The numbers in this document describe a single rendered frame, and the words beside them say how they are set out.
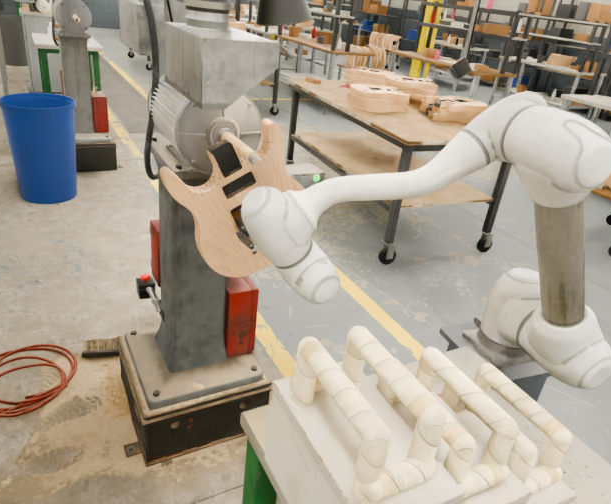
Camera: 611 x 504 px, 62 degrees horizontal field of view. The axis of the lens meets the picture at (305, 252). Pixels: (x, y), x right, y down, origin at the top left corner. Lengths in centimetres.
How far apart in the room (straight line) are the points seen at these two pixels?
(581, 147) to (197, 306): 134
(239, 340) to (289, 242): 105
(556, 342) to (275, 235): 79
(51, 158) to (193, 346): 246
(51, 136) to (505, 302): 331
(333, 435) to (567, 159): 67
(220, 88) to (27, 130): 303
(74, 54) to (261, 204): 395
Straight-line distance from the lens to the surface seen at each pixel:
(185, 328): 194
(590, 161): 109
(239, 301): 193
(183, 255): 178
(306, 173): 164
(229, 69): 115
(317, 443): 73
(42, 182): 421
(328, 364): 68
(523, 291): 157
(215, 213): 138
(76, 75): 487
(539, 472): 99
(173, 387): 199
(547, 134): 111
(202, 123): 146
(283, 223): 101
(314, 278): 108
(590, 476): 111
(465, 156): 120
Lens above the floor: 164
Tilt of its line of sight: 27 degrees down
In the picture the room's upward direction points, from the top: 7 degrees clockwise
